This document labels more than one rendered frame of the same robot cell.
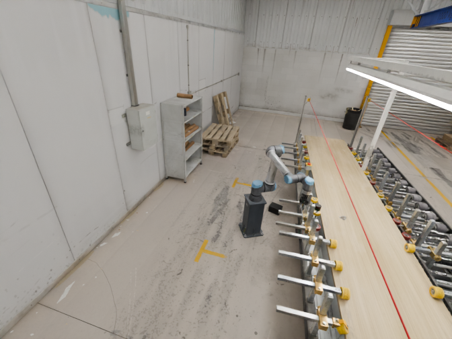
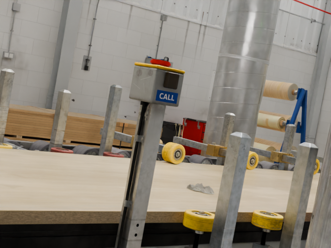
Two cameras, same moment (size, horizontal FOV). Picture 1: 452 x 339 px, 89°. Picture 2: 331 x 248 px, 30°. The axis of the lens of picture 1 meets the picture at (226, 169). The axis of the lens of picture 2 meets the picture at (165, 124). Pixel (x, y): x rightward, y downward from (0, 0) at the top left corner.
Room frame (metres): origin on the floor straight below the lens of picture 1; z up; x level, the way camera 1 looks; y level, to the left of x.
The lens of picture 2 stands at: (3.54, -0.33, 1.18)
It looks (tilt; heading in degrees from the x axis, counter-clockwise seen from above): 3 degrees down; 217
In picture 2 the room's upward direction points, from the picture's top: 10 degrees clockwise
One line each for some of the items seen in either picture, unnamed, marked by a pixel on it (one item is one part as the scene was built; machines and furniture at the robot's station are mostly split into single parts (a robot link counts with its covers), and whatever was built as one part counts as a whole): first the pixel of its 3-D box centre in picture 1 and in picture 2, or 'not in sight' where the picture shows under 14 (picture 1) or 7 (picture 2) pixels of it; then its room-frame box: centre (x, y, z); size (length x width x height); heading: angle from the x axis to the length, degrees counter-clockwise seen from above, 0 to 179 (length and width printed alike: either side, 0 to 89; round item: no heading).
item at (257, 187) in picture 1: (257, 187); not in sight; (2.68, -0.45, 0.79); 0.17 x 0.15 x 0.18; 108
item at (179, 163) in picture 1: (183, 138); not in sight; (4.37, 0.89, 0.78); 0.90 x 0.45 x 1.55; 165
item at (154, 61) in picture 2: not in sight; (160, 65); (2.63, -1.06, 1.22); 0.04 x 0.04 x 0.02
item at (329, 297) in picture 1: (321, 315); not in sight; (0.90, -0.71, 0.93); 0.04 x 0.04 x 0.48; 79
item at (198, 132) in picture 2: not in sight; (202, 144); (-5.01, -5.98, 0.41); 0.76 x 0.48 x 0.81; 172
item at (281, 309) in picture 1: (303, 315); not in sight; (0.89, -0.59, 0.95); 0.37 x 0.03 x 0.03; 79
